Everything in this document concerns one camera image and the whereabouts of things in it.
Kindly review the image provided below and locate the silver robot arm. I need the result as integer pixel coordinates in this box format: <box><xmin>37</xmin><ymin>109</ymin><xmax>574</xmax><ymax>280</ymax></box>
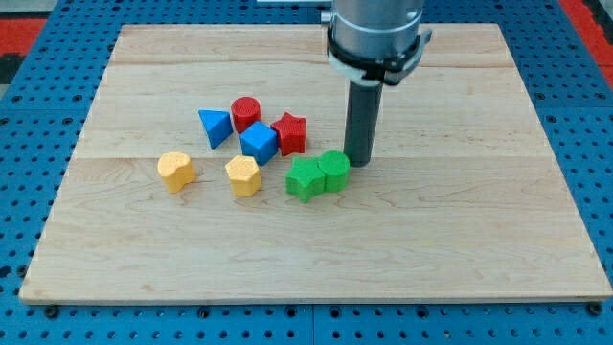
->
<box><xmin>322</xmin><ymin>0</ymin><xmax>432</xmax><ymax>167</ymax></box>

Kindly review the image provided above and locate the red cylinder block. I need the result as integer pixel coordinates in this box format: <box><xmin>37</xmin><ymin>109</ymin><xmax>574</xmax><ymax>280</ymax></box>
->
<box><xmin>231</xmin><ymin>96</ymin><xmax>261</xmax><ymax>133</ymax></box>

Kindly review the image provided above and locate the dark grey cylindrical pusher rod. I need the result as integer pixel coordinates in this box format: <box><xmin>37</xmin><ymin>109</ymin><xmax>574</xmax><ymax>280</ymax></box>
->
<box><xmin>344</xmin><ymin>81</ymin><xmax>382</xmax><ymax>168</ymax></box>

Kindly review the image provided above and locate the blue cube block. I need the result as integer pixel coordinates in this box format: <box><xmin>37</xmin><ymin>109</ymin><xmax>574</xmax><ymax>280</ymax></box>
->
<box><xmin>239</xmin><ymin>121</ymin><xmax>278</xmax><ymax>166</ymax></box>

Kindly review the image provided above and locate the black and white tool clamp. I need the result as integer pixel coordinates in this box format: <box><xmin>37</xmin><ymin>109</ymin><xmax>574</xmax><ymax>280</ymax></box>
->
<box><xmin>327</xmin><ymin>28</ymin><xmax>433</xmax><ymax>87</ymax></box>

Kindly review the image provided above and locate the green star block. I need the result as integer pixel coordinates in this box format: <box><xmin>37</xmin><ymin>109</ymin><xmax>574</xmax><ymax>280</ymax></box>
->
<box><xmin>285</xmin><ymin>157</ymin><xmax>326</xmax><ymax>203</ymax></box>

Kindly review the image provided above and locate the red star block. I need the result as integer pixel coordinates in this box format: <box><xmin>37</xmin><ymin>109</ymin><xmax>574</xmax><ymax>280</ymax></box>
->
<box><xmin>270</xmin><ymin>112</ymin><xmax>307</xmax><ymax>156</ymax></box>

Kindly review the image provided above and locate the wooden board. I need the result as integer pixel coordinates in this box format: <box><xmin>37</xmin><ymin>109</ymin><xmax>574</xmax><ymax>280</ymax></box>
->
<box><xmin>19</xmin><ymin>24</ymin><xmax>612</xmax><ymax>306</ymax></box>

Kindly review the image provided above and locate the yellow hexagon block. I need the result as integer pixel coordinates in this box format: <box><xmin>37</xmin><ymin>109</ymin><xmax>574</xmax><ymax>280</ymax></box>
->
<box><xmin>225</xmin><ymin>155</ymin><xmax>261</xmax><ymax>197</ymax></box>

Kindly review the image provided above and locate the blue triangle block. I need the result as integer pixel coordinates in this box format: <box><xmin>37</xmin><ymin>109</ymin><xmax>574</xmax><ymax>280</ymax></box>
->
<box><xmin>197</xmin><ymin>109</ymin><xmax>234</xmax><ymax>150</ymax></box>

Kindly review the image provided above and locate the green cylinder block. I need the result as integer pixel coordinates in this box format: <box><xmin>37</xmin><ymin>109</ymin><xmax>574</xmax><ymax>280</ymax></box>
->
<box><xmin>318</xmin><ymin>150</ymin><xmax>351</xmax><ymax>193</ymax></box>

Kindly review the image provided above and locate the yellow heart block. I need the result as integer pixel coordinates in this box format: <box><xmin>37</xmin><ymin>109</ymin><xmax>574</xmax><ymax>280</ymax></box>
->
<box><xmin>157</xmin><ymin>151</ymin><xmax>196</xmax><ymax>194</ymax></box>

